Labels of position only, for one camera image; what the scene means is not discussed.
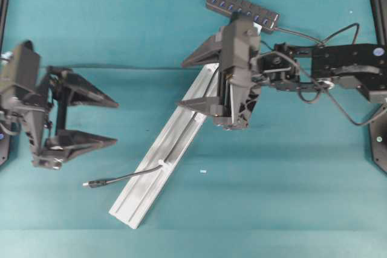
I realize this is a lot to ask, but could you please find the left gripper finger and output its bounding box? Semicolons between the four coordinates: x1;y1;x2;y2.
45;129;117;161
48;66;119;108

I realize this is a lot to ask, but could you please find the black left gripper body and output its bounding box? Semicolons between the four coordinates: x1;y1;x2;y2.
0;67;70;171

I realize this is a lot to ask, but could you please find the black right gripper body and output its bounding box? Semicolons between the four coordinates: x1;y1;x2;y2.
211;52;264;132

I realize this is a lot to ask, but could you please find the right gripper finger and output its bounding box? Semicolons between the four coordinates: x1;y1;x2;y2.
178;96;224;116
181;32;223;68

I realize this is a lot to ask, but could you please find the black USB cable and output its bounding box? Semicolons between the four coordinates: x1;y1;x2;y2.
82;64;221;189

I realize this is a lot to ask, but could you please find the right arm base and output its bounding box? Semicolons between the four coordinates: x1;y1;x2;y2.
369;112;387;173

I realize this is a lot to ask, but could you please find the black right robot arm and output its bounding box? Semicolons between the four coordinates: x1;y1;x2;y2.
179;31;386;130

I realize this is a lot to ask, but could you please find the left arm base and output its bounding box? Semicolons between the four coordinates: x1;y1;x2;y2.
0;129;11;166

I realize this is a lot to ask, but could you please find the black USB hub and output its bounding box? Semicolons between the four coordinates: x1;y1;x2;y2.
206;0;280;34

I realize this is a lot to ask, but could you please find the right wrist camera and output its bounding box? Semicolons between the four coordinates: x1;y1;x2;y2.
220;12;261;88

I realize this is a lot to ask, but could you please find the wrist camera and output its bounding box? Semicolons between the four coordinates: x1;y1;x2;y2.
220;12;261;88
1;40;41;109

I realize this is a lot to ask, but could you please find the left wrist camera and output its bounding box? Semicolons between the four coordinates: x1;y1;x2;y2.
1;40;41;109

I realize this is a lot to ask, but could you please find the hub power cable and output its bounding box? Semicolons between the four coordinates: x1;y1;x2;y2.
276;22;360;47

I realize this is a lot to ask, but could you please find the right camera cable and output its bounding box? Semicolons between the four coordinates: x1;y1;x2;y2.
265;49;382;127

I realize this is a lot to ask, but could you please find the aluminium extrusion rail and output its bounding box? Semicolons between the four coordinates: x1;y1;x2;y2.
109;62;219;229

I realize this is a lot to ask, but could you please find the black camera stand frame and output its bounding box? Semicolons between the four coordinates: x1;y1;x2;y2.
369;0;387;44

